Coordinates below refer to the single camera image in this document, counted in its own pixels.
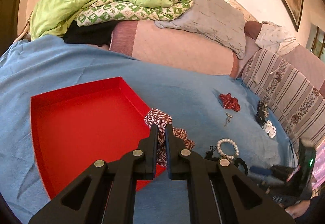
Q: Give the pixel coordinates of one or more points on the pink mattress roll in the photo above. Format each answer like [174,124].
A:
[180,49]

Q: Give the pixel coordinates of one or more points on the red plaid scrunchie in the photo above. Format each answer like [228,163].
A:
[161,119]

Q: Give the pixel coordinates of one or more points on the grey pillow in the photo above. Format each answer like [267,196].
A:
[214,19]

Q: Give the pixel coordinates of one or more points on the black garment under blanket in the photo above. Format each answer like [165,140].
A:
[96,34]

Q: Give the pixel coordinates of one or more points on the red patterned scrunchie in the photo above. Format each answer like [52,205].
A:
[229,102]

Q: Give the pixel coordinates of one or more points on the white floral pillow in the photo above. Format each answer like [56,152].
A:
[276,39]

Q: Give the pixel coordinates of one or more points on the striped floral bedspread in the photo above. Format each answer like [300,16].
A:
[296,103]

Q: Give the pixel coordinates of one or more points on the white hair clip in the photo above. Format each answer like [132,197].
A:
[270,129]

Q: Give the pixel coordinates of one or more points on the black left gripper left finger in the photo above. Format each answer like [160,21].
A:
[104,192]

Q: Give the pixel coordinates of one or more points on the blue bed sheet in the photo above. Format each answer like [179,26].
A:
[30,68]

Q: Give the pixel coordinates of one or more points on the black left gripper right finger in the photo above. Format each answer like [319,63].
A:
[218,192]

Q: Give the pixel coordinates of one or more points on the person's right hand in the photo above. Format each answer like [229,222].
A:
[298,209]

